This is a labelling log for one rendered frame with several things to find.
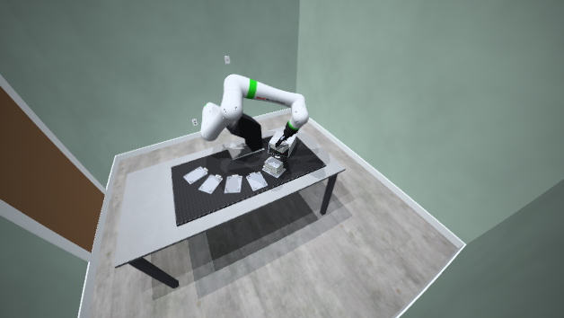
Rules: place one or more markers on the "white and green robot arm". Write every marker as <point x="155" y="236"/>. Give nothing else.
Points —
<point x="237" y="87"/>

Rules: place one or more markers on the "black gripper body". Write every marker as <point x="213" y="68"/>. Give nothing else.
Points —
<point x="286" y="134"/>

